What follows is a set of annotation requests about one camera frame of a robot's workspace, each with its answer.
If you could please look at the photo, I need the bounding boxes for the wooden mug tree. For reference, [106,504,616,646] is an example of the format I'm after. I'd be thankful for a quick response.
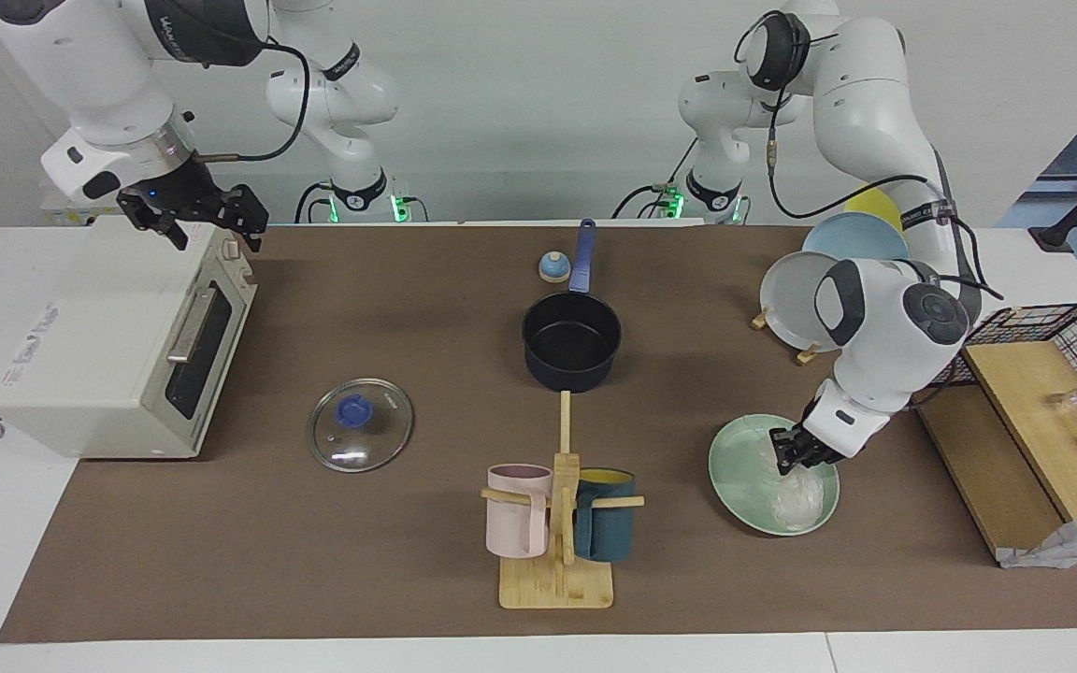
[481,391,645,610]

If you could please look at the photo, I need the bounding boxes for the black wire basket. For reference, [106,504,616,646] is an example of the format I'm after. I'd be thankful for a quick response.
[931,302,1077,431]

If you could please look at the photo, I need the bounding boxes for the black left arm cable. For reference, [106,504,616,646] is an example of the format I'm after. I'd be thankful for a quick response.
[735,9,1007,300]

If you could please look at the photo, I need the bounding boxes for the light bamboo shelf board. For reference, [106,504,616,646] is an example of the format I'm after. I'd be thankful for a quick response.
[961,341,1077,523]

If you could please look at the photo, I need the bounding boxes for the yellow plate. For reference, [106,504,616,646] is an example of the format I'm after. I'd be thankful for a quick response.
[843,187,904,233]

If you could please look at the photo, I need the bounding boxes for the clear plastic bag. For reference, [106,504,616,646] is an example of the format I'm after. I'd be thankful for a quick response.
[761,439,827,532]

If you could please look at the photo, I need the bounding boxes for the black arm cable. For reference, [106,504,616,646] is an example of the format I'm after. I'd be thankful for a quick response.
[193,37,315,162]
[735,9,1007,300]

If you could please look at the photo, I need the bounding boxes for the dark blue saucepan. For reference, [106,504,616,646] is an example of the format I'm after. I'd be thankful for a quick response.
[521,219,623,394]

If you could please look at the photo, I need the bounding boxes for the mint green plate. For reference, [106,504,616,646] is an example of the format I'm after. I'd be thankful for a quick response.
[708,413,840,537]

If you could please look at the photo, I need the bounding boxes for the wooden plate rack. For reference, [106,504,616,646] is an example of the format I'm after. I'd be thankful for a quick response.
[751,301,822,366]

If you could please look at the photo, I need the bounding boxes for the grey plate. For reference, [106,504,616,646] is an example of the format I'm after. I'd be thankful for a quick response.
[759,251,853,351]

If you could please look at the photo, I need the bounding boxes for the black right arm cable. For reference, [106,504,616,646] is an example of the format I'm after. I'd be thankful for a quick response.
[193,37,315,162]

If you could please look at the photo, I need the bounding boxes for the black left base cable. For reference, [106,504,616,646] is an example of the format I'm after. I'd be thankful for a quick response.
[611,140,703,221]

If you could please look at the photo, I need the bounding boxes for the black right base cable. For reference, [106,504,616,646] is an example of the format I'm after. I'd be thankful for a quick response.
[295,182,338,225]

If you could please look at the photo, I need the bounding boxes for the brown table mat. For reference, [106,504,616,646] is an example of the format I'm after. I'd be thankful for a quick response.
[0,224,1077,644]

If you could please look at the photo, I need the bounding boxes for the glass lid with blue knob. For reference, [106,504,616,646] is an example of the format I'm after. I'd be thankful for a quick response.
[308,378,414,474]

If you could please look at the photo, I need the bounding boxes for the light blue plate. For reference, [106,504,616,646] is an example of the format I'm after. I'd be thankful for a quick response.
[801,212,911,263]

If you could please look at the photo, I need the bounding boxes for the white power strip box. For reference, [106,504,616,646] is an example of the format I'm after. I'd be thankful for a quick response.
[40,199,128,227]

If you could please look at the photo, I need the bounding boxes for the white toaster oven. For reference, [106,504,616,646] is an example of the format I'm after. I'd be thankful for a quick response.
[0,215,259,461]

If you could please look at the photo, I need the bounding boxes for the dark teal mug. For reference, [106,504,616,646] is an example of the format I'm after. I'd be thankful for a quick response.
[574,467,637,564]

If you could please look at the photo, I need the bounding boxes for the pink mug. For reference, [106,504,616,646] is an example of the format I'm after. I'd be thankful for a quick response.
[486,464,553,560]

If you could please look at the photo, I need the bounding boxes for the black base cable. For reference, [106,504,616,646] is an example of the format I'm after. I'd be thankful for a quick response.
[611,140,703,221]
[295,182,338,225]

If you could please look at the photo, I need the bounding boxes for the brown wooden shelf board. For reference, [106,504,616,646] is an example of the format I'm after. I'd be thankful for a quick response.
[908,385,1068,562]

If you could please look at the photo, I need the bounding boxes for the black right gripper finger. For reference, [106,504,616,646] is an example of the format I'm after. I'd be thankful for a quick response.
[118,192,189,251]
[221,185,270,253]

